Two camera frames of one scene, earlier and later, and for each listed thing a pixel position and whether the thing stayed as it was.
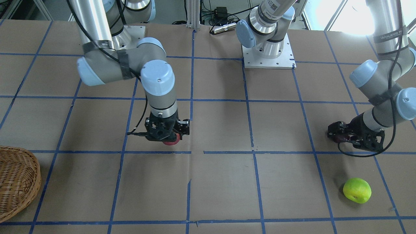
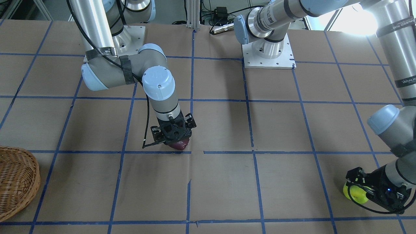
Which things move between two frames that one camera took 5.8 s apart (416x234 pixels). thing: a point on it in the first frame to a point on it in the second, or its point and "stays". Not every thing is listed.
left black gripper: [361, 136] to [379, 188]
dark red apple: [338, 138] to [181, 145]
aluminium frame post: [193, 12] stays
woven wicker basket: [20, 180] stays
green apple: [357, 190] stays
